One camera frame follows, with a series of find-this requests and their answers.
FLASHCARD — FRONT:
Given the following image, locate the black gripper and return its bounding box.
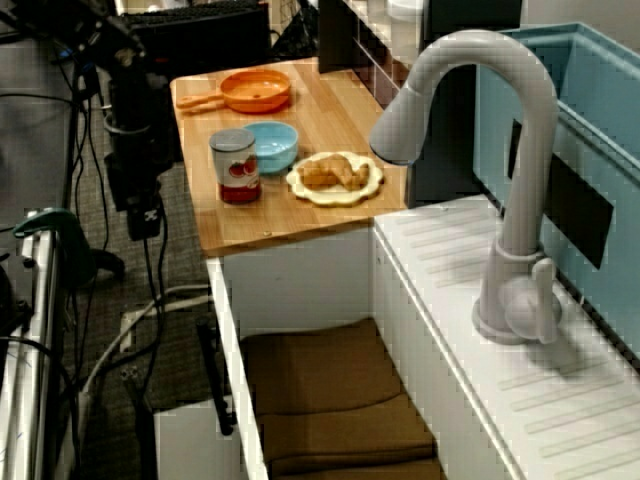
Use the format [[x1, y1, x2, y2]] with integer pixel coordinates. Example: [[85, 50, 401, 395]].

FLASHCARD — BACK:
[[104, 127, 176, 242]]

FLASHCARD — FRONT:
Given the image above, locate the tomato print tin can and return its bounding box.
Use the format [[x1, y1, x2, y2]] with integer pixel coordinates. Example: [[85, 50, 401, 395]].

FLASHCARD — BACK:
[[208, 128, 263, 205]]

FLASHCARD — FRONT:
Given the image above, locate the light blue bowl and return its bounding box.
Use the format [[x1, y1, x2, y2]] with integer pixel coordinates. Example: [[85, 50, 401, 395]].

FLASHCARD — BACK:
[[243, 121, 300, 176]]

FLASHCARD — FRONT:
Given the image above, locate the white power strip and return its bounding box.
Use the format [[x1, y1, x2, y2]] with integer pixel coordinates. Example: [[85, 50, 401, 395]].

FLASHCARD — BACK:
[[121, 304, 164, 351]]

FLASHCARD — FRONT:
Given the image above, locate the brown toy croissant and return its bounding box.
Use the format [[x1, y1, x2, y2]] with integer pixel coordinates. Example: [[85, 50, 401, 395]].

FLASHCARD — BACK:
[[297, 153, 374, 192]]

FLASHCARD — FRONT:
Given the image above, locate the cream scalloped plate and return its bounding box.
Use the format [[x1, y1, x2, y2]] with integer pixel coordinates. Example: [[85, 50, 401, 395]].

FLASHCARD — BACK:
[[285, 151, 388, 207]]

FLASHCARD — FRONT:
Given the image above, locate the black computer keyboard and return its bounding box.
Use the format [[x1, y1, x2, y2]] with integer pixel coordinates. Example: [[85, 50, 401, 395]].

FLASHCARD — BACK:
[[119, 2, 271, 36]]

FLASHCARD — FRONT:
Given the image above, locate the brown folded cloth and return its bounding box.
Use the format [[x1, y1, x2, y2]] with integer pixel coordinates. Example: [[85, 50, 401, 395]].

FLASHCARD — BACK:
[[239, 318, 446, 480]]

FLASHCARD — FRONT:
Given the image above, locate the white sink basin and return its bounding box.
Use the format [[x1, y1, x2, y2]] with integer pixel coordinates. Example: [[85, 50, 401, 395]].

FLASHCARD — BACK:
[[207, 197, 640, 480]]

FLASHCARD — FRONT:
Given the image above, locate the grey toy faucet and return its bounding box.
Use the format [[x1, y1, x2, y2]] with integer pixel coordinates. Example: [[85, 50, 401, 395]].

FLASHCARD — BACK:
[[368, 29, 564, 346]]

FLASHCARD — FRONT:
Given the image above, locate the black rectangular panel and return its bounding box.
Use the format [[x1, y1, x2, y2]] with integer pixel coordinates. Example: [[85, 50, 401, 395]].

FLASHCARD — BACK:
[[507, 117, 615, 271]]

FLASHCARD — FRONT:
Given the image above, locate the teal plastic dish rack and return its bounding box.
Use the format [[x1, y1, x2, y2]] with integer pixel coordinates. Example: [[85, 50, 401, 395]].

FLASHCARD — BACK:
[[474, 22, 640, 371]]

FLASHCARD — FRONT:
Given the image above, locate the black cable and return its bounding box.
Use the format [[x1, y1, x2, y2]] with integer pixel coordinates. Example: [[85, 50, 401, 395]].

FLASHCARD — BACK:
[[142, 234, 171, 351]]

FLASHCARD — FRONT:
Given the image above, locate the white cable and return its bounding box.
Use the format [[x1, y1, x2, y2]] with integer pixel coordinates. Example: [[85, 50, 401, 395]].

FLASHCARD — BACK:
[[79, 284, 211, 401]]

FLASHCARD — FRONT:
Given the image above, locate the black cabinet handle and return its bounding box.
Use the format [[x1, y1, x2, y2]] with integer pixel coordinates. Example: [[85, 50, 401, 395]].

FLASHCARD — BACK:
[[195, 319, 236, 436]]

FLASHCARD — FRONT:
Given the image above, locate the aluminium frame rail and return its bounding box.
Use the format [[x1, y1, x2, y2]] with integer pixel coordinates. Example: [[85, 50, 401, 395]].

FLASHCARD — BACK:
[[0, 219, 69, 480]]

